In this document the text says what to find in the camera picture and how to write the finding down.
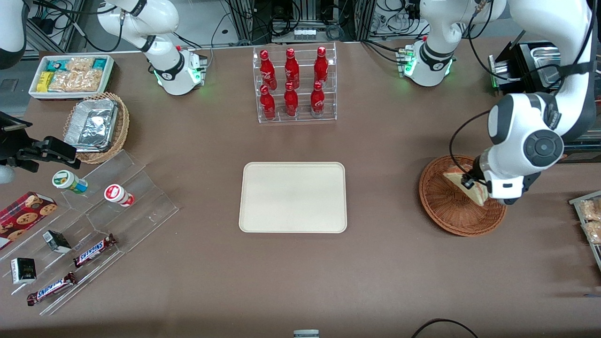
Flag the clear bag of cookies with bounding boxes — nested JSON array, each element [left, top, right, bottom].
[[49, 70, 104, 92], [66, 57, 95, 72]]

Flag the brown Snickers bar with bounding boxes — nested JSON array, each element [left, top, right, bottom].
[[73, 234, 118, 269], [27, 272, 78, 307]]

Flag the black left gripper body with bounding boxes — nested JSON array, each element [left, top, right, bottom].
[[471, 155, 492, 184]]

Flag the white bottle green label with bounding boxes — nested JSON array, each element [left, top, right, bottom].
[[52, 170, 88, 194]]

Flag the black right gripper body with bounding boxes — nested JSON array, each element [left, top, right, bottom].
[[0, 111, 45, 172]]

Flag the black and white box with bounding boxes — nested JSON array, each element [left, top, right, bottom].
[[11, 257, 37, 285]]

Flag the clear bag of crackers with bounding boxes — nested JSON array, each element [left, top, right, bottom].
[[578, 200, 601, 221], [582, 221, 601, 245]]

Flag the red cola bottle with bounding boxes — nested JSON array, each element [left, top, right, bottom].
[[260, 49, 278, 91], [284, 82, 299, 117], [310, 81, 325, 118], [285, 48, 300, 89], [260, 84, 277, 121], [314, 46, 329, 85]]

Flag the clear acrylic bottle rack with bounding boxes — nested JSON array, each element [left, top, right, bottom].
[[253, 42, 338, 124]]

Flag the round brown wicker basket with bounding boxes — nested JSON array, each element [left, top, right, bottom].
[[419, 155, 508, 237]]

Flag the small black box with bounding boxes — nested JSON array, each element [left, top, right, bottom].
[[43, 230, 72, 254]]

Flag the steel food pan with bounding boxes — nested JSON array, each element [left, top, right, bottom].
[[528, 43, 564, 80]]

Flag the oval tan wicker basket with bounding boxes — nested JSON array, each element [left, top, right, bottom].
[[63, 92, 130, 164]]

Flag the white bottle red label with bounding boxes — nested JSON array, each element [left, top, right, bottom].
[[104, 184, 135, 207]]

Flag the clear acrylic stepped display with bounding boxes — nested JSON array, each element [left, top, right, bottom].
[[0, 150, 180, 316]]

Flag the white rectangular snack bin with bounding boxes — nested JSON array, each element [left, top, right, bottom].
[[29, 55, 115, 100]]

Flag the triangle sandwich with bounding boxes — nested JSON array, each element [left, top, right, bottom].
[[443, 170, 490, 207]]

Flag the snack tray at right edge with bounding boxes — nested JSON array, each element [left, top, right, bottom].
[[569, 190, 601, 273]]

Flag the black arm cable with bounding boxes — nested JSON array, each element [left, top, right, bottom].
[[449, 111, 493, 179]]

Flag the cream plastic tray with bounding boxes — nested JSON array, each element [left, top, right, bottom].
[[239, 162, 347, 234]]

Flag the aluminium foil container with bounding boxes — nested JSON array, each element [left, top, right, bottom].
[[64, 99, 119, 152]]

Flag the red plaid cookie box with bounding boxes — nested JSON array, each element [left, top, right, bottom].
[[0, 192, 58, 250]]

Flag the black food warmer appliance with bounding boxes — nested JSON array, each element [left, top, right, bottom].
[[488, 40, 601, 164]]

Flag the black looped cable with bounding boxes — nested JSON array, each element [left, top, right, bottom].
[[412, 319, 479, 338]]

